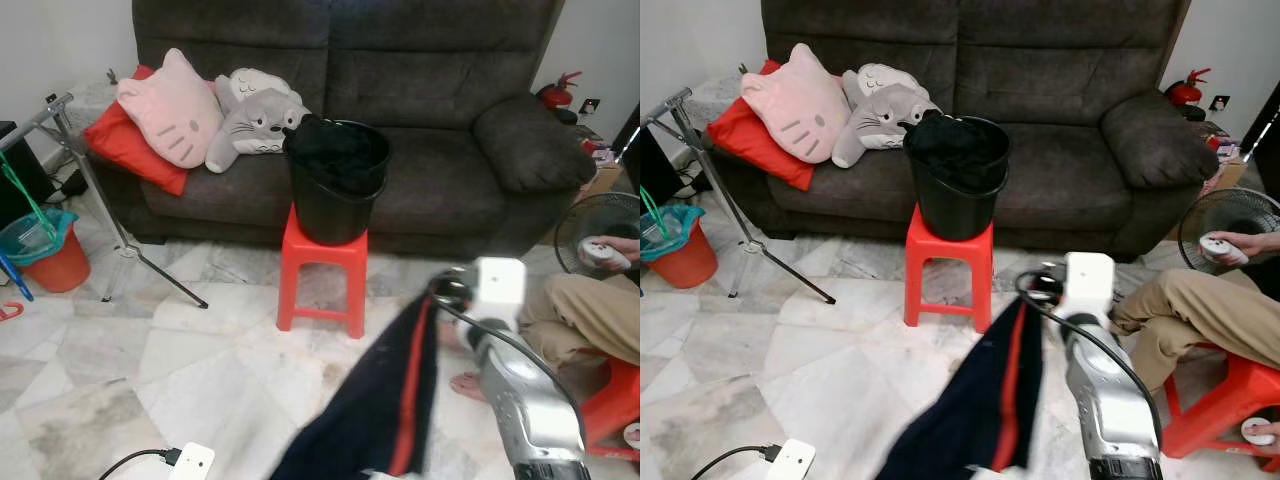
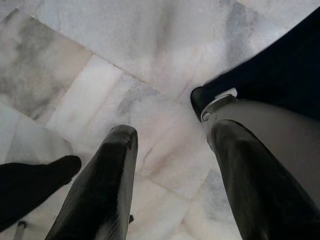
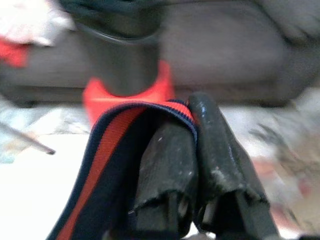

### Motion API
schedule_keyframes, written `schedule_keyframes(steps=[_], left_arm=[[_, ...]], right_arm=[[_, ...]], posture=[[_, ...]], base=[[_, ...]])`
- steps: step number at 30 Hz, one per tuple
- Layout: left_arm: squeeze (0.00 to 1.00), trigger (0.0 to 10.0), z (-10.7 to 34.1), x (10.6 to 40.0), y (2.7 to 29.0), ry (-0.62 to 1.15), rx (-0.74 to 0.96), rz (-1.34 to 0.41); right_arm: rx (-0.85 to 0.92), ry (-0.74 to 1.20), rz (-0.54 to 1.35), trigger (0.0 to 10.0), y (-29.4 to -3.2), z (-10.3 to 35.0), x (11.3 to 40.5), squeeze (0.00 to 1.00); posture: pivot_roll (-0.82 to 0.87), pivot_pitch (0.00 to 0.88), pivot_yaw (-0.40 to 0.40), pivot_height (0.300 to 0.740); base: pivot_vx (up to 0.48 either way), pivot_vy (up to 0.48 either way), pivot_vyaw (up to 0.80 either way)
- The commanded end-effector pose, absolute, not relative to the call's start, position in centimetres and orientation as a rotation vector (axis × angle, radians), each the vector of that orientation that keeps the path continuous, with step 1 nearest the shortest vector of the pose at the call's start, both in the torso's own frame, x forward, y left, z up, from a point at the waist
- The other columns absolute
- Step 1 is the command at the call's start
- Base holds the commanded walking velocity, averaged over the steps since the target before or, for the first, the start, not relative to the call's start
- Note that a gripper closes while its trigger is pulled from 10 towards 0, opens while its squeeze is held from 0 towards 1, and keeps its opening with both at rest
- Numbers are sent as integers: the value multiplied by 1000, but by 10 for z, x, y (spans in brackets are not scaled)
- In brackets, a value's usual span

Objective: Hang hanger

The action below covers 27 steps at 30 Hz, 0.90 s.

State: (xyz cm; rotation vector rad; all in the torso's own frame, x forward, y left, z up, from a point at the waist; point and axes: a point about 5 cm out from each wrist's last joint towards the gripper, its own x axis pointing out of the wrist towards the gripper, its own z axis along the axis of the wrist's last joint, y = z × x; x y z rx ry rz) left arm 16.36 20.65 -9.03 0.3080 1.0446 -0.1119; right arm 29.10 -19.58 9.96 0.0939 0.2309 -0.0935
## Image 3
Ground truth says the dark grey sofa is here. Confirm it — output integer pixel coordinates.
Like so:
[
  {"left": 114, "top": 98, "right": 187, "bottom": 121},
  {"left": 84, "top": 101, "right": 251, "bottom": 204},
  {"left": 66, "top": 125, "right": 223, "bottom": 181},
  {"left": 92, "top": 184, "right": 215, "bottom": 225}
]
[{"left": 0, "top": 0, "right": 320, "bottom": 108}]

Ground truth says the navy garment red stripe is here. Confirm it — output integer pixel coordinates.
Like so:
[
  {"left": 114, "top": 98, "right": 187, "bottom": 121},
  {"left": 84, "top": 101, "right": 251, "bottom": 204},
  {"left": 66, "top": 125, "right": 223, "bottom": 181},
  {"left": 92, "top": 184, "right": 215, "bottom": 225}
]
[{"left": 47, "top": 98, "right": 201, "bottom": 240}]

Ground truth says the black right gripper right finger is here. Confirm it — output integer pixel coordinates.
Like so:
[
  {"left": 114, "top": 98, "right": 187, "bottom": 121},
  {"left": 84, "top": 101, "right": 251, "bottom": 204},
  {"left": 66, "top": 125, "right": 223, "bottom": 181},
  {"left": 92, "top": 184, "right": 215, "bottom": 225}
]
[{"left": 187, "top": 91, "right": 278, "bottom": 236}]

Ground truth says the black bucket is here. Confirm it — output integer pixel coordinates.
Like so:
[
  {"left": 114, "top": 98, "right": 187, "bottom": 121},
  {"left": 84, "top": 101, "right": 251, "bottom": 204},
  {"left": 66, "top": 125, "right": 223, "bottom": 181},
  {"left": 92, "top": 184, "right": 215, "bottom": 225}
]
[{"left": 57, "top": 0, "right": 166, "bottom": 97}]

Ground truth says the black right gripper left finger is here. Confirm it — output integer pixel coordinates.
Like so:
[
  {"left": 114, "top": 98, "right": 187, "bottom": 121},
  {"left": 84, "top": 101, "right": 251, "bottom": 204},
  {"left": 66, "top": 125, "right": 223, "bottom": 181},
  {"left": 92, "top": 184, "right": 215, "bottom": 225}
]
[{"left": 134, "top": 124, "right": 200, "bottom": 236}]

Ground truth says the pink cat plush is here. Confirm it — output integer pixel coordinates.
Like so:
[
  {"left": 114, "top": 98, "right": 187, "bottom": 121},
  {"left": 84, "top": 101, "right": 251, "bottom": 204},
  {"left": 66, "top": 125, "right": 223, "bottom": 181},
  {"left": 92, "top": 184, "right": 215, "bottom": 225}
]
[{"left": 0, "top": 0, "right": 76, "bottom": 47}]

